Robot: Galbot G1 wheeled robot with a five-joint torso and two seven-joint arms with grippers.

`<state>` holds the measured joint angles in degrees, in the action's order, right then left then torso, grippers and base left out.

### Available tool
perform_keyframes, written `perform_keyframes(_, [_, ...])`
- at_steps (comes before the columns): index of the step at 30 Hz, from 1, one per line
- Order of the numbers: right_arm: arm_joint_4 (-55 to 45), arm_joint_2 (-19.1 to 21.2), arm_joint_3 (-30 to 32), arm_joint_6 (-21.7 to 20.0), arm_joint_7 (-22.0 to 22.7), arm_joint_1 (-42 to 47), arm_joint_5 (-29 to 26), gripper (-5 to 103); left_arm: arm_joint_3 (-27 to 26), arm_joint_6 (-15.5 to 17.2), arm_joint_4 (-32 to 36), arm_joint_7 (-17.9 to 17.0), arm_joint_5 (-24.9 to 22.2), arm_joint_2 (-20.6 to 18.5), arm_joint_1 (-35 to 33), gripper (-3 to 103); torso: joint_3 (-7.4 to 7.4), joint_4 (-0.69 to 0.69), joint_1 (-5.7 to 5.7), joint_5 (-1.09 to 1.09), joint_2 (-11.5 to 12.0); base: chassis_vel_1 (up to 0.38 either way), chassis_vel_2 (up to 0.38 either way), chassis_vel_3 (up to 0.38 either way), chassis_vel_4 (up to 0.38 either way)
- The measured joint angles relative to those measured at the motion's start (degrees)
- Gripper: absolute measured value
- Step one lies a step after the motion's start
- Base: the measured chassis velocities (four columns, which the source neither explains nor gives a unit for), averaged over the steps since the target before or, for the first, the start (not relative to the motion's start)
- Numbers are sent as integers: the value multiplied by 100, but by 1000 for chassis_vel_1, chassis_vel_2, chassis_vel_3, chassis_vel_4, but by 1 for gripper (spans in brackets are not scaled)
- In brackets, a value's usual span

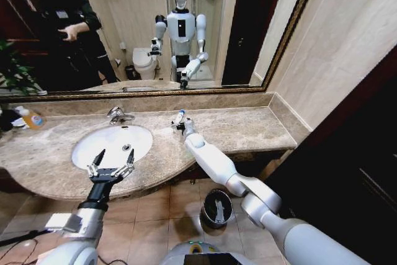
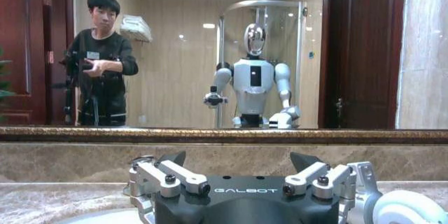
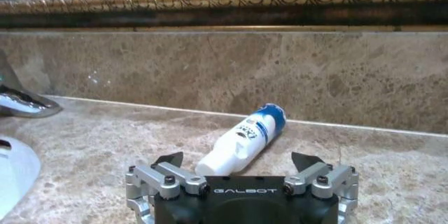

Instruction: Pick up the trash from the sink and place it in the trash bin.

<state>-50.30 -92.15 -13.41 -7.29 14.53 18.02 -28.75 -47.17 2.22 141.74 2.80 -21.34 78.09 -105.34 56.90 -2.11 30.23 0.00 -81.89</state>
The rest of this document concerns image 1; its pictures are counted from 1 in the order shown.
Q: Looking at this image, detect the orange soap bottle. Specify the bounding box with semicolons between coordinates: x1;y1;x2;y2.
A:
14;105;47;130

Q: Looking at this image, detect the dark wooden door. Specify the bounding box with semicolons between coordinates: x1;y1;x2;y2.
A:
265;44;397;265

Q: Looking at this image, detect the green leafy plant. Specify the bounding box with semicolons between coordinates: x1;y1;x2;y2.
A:
0;40;48;96

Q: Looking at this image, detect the white robot front shell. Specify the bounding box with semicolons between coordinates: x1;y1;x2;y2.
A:
159;240;259;265

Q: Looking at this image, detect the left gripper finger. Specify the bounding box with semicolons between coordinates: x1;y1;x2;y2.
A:
86;148;106;179
115;148;136;179

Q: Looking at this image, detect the robot mirror reflection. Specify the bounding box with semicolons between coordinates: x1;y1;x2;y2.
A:
147;0;210;90

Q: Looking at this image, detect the white oval sink basin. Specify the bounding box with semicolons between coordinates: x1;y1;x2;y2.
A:
71;124;154;171

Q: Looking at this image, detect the white toilet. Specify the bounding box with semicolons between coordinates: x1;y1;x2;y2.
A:
132;47;160;81

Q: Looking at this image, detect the black floor cable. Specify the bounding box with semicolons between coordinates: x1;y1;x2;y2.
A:
0;228;51;249

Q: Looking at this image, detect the chrome faucet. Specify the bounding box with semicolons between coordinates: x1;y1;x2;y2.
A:
106;106;136;126

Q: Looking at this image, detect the wall mirror with dark frame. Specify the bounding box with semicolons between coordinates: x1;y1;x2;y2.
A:
0;0;324;103

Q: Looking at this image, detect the black plant pot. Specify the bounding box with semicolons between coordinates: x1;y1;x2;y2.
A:
0;108;24;133

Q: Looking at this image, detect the round black trash bin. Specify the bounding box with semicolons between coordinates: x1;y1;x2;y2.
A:
199;187;234;230

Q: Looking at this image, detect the person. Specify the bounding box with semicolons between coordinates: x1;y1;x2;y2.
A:
26;0;119;92

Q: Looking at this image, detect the small dark bathroom bin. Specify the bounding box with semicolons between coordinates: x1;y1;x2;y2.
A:
125;65;141;81

